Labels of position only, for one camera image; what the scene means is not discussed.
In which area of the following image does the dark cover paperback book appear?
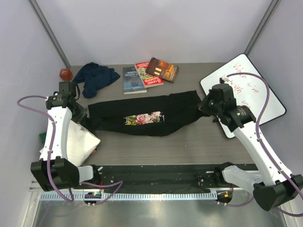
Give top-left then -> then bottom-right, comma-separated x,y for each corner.
145,57 -> 179,83

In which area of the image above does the white folded t shirt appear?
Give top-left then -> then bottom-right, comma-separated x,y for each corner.
51,121 -> 100,166

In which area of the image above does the small red cube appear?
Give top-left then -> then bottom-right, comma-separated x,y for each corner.
59,68 -> 73,81

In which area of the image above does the blue 1984 paperback book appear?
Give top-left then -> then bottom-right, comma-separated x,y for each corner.
123,67 -> 147,95

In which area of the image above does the red cover book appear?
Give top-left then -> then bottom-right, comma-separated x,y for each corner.
134,62 -> 164,88

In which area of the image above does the white perforated cable rail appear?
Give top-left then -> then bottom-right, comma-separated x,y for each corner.
39,192 -> 218,201

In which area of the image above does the black t shirt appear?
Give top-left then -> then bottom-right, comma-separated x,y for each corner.
86,90 -> 206,137

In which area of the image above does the navy blue t shirt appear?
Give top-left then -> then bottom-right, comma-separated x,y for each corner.
73,62 -> 120,98

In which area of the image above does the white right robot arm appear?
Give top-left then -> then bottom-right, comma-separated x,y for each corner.
199,84 -> 303,211

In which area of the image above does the green t shirt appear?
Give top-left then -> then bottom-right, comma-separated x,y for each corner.
39,132 -> 46,144

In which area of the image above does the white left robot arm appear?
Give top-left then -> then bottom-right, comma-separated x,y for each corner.
30,81 -> 101,192

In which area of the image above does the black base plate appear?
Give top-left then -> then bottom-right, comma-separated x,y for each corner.
89,164 -> 238,194

